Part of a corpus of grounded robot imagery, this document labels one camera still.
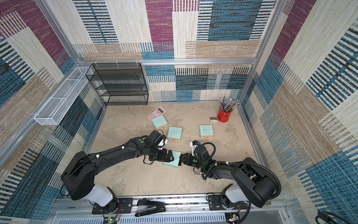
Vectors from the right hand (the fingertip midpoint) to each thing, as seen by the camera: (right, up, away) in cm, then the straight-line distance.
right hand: (182, 159), depth 88 cm
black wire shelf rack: (-48, +52, +21) cm, 74 cm away
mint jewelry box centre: (-6, +14, +14) cm, 21 cm away
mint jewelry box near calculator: (-17, +22, +18) cm, 33 cm away
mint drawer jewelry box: (-4, -1, -3) cm, 5 cm away
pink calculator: (-17, +31, +25) cm, 44 cm away
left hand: (-8, +2, -5) cm, 10 cm away
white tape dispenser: (+24, +24, +19) cm, 39 cm away
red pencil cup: (+30, +26, +15) cm, 42 cm away
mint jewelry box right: (+17, +16, +12) cm, 26 cm away
